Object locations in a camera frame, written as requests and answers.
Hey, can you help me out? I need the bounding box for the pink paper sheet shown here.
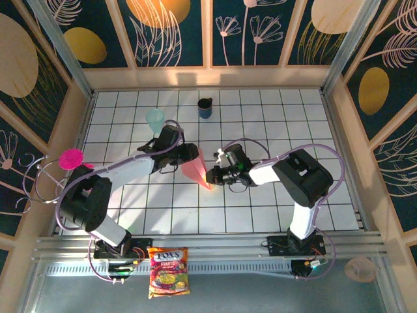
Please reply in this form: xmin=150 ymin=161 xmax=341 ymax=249
xmin=180 ymin=147 xmax=213 ymax=190

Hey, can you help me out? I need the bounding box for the translucent teal plastic cup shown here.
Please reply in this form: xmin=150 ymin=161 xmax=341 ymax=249
xmin=145 ymin=108 xmax=165 ymax=135

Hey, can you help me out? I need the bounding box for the dark blue mug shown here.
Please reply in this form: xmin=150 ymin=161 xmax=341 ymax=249
xmin=197 ymin=97 xmax=214 ymax=120

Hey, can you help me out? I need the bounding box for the magenta plastic goblet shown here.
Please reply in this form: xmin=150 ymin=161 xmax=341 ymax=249
xmin=58 ymin=148 xmax=95 ymax=171

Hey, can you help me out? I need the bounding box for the Fox's fruit candy bag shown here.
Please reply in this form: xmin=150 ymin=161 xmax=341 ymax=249
xmin=147 ymin=246 xmax=191 ymax=300

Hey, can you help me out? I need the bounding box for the clear round suction disc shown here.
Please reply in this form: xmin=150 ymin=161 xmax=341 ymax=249
xmin=343 ymin=256 xmax=378 ymax=284

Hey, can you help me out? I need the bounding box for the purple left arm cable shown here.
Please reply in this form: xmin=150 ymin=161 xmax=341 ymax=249
xmin=55 ymin=119 xmax=186 ymax=284

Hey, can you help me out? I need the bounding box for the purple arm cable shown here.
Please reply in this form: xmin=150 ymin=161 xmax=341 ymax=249
xmin=55 ymin=119 xmax=186 ymax=284
xmin=224 ymin=138 xmax=345 ymax=281

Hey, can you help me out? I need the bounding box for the aluminium front rail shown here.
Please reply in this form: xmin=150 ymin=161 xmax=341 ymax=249
xmin=31 ymin=231 xmax=389 ymax=262

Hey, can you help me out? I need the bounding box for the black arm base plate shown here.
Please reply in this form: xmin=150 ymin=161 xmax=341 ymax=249
xmin=93 ymin=237 xmax=154 ymax=260
xmin=260 ymin=235 xmax=326 ymax=257

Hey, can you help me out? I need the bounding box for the perforated metal cable tray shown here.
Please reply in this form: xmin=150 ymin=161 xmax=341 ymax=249
xmin=44 ymin=261 xmax=294 ymax=277

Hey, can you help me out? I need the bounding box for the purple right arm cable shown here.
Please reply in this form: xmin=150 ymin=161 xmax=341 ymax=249
xmin=224 ymin=138 xmax=345 ymax=281

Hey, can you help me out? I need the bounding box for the small electronics board with wires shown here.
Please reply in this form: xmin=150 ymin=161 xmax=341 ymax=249
xmin=290 ymin=258 xmax=330 ymax=280
xmin=106 ymin=258 xmax=139 ymax=277

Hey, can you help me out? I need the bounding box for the metal wire glass rack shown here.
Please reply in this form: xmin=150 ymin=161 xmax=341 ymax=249
xmin=14 ymin=153 xmax=79 ymax=216

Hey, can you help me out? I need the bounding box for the aluminium frame post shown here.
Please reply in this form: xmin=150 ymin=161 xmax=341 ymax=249
xmin=25 ymin=0 xmax=97 ymax=99
xmin=321 ymin=0 xmax=382 ymax=96

